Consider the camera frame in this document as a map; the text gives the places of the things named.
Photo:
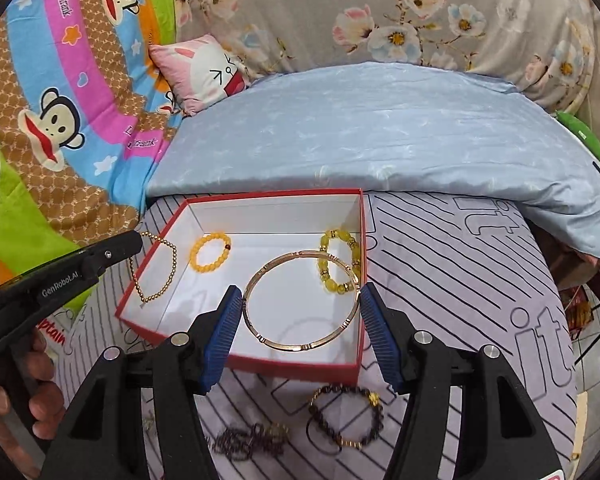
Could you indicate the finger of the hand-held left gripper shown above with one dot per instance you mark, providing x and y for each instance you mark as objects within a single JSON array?
[{"x": 55, "y": 290}]

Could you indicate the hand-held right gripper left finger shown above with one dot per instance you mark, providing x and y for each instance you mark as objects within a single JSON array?
[{"x": 225, "y": 332}]

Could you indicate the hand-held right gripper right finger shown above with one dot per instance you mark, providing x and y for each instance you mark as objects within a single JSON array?
[{"x": 380, "y": 340}]

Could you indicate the gold bangle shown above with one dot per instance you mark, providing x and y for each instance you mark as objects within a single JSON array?
[{"x": 285, "y": 346}]

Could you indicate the red cardboard box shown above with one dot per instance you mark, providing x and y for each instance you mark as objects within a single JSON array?
[{"x": 280, "y": 225}]

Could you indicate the person's left hand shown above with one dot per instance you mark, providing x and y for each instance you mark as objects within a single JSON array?
[{"x": 47, "y": 395}]

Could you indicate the colourful monkey print blanket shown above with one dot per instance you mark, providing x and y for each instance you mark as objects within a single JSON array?
[{"x": 80, "y": 60}]

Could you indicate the light blue pillow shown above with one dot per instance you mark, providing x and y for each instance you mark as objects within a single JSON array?
[{"x": 380, "y": 135}]

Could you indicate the pink rabbit pillow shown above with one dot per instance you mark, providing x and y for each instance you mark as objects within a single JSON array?
[{"x": 200, "y": 70}]

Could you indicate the green cushion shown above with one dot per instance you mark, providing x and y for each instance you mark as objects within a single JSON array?
[{"x": 580, "y": 135}]

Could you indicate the grey floral blanket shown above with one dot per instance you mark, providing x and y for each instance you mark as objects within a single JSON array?
[{"x": 330, "y": 0}]

